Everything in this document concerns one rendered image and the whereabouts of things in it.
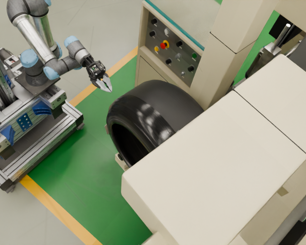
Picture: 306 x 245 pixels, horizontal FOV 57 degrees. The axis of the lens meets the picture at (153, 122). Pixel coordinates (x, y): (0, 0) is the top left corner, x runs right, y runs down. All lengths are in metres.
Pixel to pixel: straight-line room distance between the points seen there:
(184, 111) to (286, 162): 0.51
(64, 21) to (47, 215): 2.20
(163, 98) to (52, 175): 1.63
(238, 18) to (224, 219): 0.64
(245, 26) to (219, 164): 0.51
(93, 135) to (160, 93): 1.58
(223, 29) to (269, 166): 0.54
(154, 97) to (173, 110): 0.10
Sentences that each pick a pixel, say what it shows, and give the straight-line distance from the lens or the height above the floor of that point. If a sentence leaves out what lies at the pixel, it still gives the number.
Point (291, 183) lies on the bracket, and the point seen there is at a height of 1.54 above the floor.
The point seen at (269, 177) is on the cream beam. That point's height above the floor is 1.78.
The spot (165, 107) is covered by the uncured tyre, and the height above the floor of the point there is 1.45.
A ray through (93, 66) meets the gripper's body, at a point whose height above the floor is 1.28.
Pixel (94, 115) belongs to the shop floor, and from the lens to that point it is 2.77.
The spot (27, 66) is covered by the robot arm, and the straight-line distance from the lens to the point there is 2.00.
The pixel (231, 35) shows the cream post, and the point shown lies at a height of 1.71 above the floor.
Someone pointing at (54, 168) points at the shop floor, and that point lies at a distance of 2.58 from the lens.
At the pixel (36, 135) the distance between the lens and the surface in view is 2.51.
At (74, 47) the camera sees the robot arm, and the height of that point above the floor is 1.29.
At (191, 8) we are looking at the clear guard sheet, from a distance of 1.55.
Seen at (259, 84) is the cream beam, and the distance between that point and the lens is 0.83.
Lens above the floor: 2.36
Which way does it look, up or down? 60 degrees down
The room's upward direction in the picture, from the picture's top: 13 degrees clockwise
